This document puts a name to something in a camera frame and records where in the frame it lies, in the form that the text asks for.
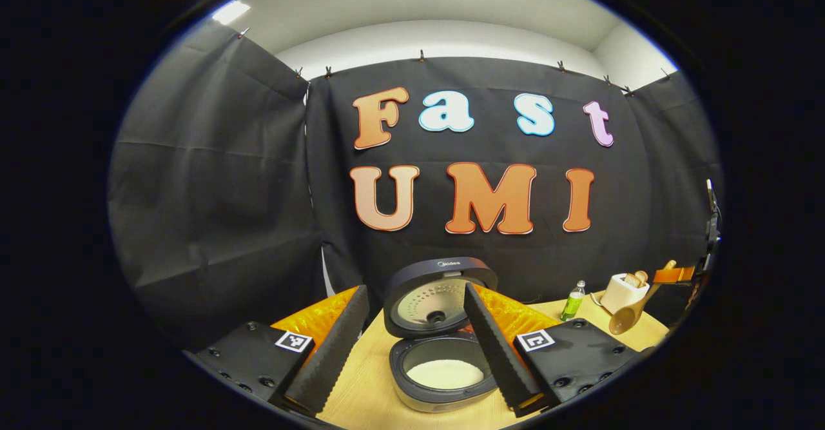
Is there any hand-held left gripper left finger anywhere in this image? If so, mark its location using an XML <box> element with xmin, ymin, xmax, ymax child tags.
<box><xmin>193</xmin><ymin>284</ymin><xmax>371</xmax><ymax>418</ymax></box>

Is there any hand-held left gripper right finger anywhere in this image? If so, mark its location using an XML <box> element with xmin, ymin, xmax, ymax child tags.
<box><xmin>463</xmin><ymin>281</ymin><xmax>637</xmax><ymax>418</ymax></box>

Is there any white rice heap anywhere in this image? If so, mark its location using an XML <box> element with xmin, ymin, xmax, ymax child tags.
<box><xmin>406</xmin><ymin>359</ymin><xmax>485</xmax><ymax>390</ymax></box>

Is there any wooden spoon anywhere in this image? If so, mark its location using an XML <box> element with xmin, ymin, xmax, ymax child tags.
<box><xmin>608</xmin><ymin>260</ymin><xmax>677</xmax><ymax>336</ymax></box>

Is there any black rice cooker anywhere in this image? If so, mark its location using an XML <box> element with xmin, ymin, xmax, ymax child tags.
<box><xmin>383</xmin><ymin>257</ymin><xmax>500</xmax><ymax>413</ymax></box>

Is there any white toaster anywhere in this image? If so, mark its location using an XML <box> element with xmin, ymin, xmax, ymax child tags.
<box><xmin>599</xmin><ymin>273</ymin><xmax>650</xmax><ymax>315</ymax></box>

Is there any green drink bottle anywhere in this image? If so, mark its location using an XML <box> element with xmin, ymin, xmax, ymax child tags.
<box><xmin>559</xmin><ymin>280</ymin><xmax>587</xmax><ymax>322</ymax></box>

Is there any black backdrop cloth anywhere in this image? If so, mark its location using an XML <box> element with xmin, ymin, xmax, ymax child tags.
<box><xmin>108</xmin><ymin>21</ymin><xmax>724</xmax><ymax>353</ymax></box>

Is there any ceiling light panel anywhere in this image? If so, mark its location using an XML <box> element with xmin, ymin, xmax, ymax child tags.
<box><xmin>213</xmin><ymin>0</ymin><xmax>251</xmax><ymax>24</ymax></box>

